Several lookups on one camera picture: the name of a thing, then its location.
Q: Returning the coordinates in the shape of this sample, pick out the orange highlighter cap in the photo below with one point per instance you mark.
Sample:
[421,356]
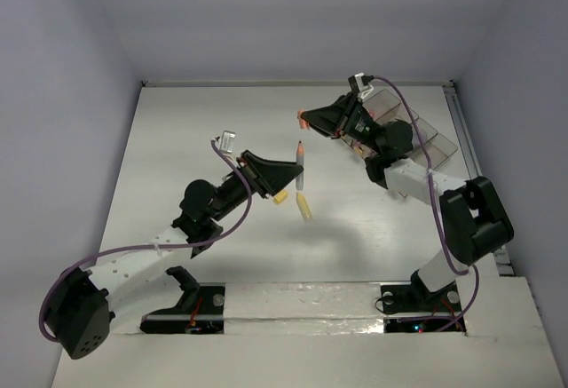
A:
[302,123]

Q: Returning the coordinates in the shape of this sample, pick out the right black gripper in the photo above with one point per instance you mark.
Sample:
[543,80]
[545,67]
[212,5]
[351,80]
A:
[329,119]

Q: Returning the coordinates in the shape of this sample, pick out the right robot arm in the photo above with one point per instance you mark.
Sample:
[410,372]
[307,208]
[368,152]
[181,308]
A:
[469,215]

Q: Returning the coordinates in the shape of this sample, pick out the orange tip clear highlighter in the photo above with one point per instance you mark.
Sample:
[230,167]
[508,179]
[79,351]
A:
[300,154]

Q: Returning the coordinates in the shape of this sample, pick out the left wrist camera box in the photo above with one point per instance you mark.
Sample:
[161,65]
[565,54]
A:
[225,142]

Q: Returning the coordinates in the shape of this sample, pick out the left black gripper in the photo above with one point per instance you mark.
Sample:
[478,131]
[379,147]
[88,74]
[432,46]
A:
[253,174]

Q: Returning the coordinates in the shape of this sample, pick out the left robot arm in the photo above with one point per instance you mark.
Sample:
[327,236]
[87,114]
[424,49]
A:
[81,305]

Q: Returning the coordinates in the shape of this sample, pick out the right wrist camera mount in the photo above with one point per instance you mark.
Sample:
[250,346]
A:
[361,85]

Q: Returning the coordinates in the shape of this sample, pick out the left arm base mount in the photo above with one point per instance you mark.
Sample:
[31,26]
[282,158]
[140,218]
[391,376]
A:
[199,310]

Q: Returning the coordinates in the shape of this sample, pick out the yellow highlighter cap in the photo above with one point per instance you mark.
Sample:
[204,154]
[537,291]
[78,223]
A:
[280,197]

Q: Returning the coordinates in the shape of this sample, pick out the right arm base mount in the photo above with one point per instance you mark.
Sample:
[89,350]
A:
[408,307]

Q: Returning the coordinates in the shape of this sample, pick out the yellow highlighter pen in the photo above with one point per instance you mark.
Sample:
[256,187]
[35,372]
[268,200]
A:
[303,207]

